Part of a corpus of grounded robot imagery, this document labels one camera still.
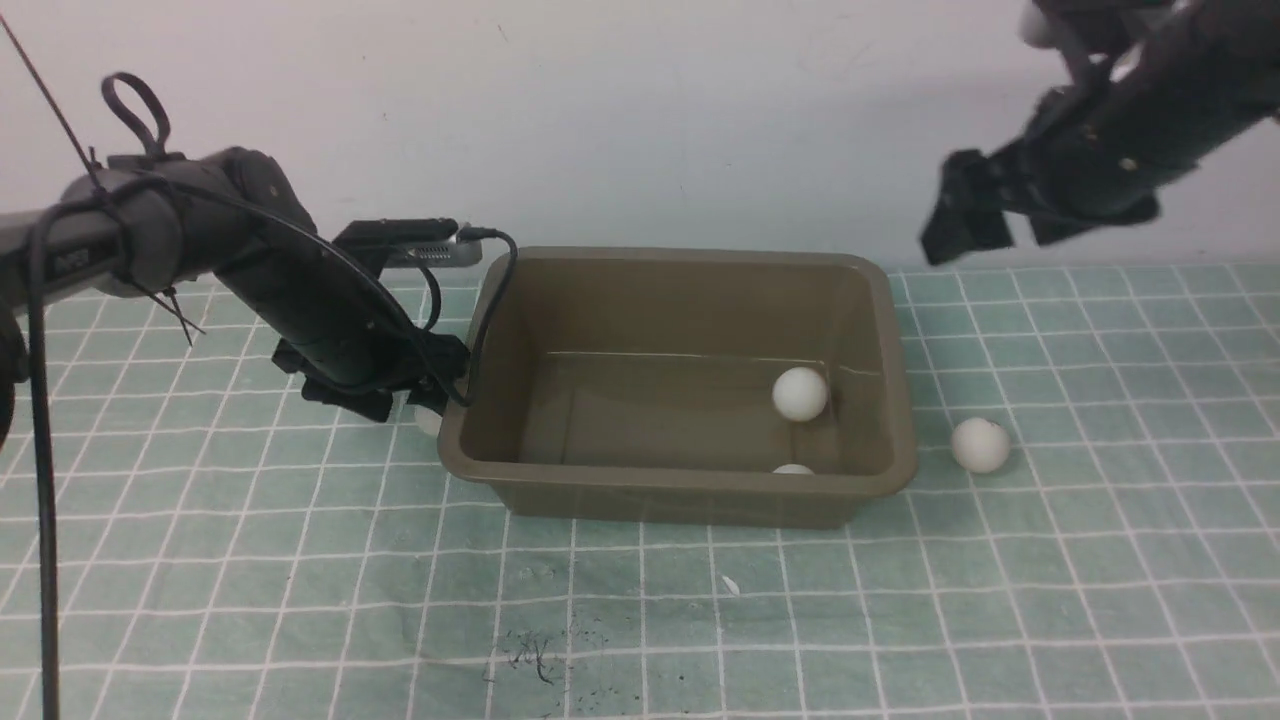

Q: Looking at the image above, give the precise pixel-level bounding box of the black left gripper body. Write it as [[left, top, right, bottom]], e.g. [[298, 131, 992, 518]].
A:
[[271, 331, 471, 423]]

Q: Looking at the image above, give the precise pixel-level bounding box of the olive plastic storage bin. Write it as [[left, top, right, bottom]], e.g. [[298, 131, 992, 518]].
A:
[[436, 246, 918, 529]]

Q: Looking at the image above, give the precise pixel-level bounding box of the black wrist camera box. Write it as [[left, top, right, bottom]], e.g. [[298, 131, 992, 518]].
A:
[[332, 218, 483, 274]]

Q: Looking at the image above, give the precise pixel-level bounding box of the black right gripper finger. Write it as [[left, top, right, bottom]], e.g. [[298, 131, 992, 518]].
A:
[[920, 150, 1014, 266], [1030, 210, 1126, 247]]

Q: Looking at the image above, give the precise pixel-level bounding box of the green checkered tablecloth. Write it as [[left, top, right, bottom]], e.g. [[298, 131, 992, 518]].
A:
[[46, 264, 1279, 719]]

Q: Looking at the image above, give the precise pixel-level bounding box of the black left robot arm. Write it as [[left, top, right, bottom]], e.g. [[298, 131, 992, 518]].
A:
[[42, 149, 471, 423]]

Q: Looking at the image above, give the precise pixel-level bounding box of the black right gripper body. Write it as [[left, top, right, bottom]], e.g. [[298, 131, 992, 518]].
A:
[[988, 85, 1164, 227]]

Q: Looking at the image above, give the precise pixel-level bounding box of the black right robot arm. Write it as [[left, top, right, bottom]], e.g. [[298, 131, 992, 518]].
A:
[[920, 1, 1279, 266]]

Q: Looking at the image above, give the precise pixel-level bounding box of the white ping-pong ball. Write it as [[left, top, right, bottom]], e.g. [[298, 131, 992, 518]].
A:
[[413, 406, 443, 438], [771, 366, 829, 423], [773, 462, 815, 477], [951, 416, 1012, 474]]

